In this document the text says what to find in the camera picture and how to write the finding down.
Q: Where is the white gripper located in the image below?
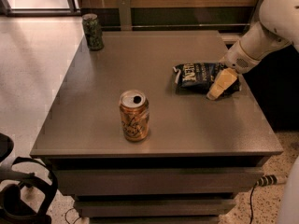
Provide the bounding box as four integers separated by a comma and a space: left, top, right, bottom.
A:
206, 41, 259, 100

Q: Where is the blue chip bag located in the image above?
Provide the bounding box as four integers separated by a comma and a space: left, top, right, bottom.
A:
172, 62, 242, 97

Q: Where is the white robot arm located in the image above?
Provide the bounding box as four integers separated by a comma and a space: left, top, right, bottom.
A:
206, 0, 299, 100

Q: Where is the orange soda can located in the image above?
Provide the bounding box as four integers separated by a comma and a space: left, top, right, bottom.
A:
120, 90, 150, 142

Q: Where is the green can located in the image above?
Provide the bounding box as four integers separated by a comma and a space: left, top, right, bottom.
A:
82, 13, 104, 50

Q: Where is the grey drawer cabinet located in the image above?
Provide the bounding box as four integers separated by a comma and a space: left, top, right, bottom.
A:
32, 31, 282, 224

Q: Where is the white power strip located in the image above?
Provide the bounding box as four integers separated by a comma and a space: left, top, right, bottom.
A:
256, 175, 288, 187

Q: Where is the black office chair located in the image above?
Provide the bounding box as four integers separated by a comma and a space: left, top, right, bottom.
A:
0, 133, 58, 224

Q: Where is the left metal rail bracket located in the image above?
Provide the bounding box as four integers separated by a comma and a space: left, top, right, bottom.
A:
117, 0, 133, 31

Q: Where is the black power cable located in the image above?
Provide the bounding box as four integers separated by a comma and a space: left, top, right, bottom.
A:
248, 184, 258, 224

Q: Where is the thin floor cable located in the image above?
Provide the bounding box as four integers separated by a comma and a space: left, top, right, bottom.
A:
64, 206, 82, 224

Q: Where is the window frame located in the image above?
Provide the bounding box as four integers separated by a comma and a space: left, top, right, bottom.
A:
0, 0, 79, 16

